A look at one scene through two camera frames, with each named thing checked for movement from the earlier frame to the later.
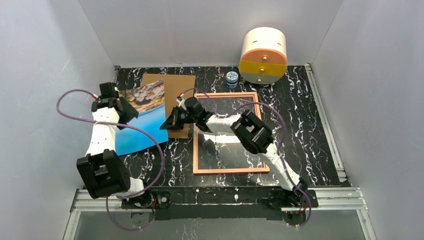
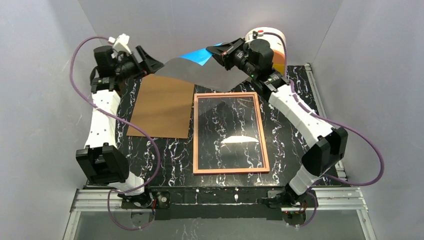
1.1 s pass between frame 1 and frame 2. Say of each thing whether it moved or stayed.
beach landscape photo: moved
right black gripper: moved
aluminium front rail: stayed
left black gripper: moved
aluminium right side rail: stayed
